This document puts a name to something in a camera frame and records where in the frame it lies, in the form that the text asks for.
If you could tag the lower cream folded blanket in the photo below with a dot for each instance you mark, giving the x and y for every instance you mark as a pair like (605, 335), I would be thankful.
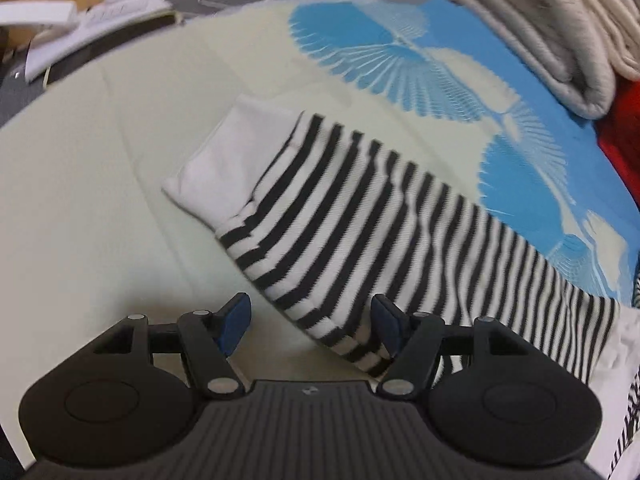
(578, 48)

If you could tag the blue floral bed sheet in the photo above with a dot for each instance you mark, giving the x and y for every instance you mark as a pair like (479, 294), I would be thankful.
(88, 234)

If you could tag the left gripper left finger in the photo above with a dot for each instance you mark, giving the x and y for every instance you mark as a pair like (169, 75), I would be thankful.
(208, 339)

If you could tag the striped black white hooded sweater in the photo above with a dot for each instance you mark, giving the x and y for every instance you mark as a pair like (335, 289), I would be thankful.
(321, 219)

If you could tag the white power strip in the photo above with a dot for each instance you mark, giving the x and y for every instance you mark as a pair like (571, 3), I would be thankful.
(63, 29)

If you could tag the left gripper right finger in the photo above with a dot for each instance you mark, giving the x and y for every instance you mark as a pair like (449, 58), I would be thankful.
(413, 343)

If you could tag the red folded blanket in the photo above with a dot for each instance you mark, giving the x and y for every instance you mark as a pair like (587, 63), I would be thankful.
(618, 134)

